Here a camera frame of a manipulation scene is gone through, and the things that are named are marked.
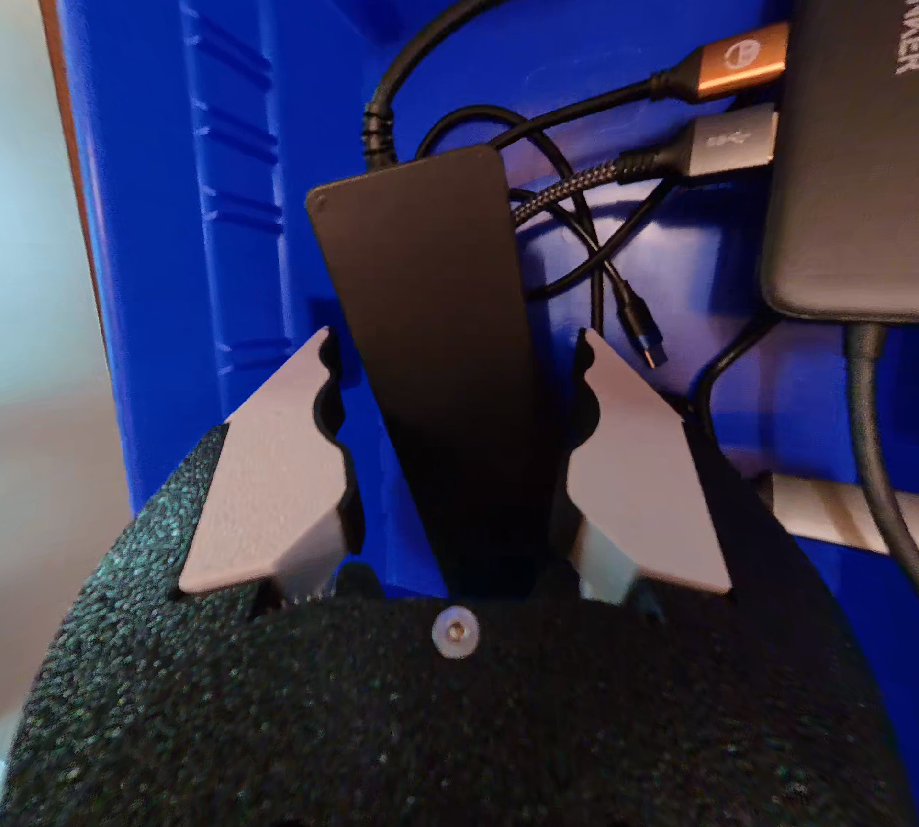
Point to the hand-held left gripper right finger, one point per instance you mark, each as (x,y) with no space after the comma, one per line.
(639,482)

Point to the grey usb hub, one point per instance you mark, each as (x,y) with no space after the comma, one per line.
(840,159)

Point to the blue storage bin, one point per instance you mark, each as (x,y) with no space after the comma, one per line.
(179,267)

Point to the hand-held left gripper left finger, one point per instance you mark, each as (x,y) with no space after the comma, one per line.
(265,482)

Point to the black usb hub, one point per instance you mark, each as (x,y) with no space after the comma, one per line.
(431,310)

